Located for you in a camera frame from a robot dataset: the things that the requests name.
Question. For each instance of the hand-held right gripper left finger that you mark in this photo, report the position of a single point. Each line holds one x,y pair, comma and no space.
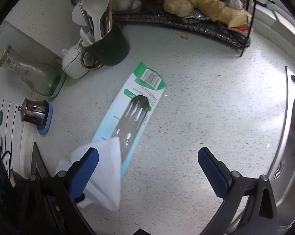
85,173

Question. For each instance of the steel teapot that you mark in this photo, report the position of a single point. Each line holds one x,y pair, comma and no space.
31,113

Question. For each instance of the green toothbrush card package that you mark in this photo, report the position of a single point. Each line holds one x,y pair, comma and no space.
137,107

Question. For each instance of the ginger root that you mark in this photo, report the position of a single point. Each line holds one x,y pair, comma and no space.
201,2

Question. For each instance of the blue saucer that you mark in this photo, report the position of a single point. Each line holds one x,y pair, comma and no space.
47,117

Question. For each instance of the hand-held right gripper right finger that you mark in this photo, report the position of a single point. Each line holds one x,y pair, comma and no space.
213,173

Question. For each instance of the steel sink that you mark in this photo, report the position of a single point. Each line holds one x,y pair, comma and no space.
291,139

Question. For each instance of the ginger scrap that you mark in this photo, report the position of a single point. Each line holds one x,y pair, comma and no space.
184,36

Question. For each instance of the glass carafe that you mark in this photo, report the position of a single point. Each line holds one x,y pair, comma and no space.
32,76

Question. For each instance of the black gas stove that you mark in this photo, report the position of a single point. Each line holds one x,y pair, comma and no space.
38,161

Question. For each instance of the white lidded jar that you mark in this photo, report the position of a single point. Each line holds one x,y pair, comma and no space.
73,64

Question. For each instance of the wooden chopsticks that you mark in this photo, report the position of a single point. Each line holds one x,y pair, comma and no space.
108,5

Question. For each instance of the dark green mug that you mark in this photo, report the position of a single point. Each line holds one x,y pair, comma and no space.
113,46

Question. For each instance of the white paper towel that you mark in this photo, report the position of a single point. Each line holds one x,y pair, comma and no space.
106,171

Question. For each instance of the red yellow sachet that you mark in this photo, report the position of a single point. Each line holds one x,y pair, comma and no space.
242,27

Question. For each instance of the white garlic bag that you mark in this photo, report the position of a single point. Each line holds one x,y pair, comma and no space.
234,2

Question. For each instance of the green tray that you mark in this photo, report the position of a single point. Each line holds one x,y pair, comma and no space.
59,84

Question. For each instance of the dark bulky object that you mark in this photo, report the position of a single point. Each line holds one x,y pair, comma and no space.
0,188

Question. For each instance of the steel cutlery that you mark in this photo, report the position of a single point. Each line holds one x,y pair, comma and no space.
87,22

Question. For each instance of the small white spoon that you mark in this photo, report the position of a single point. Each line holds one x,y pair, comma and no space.
86,38

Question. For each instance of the white spatula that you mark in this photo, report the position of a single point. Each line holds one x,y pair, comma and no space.
76,14

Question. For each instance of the garlic bulb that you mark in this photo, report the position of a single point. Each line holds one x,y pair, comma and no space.
124,0

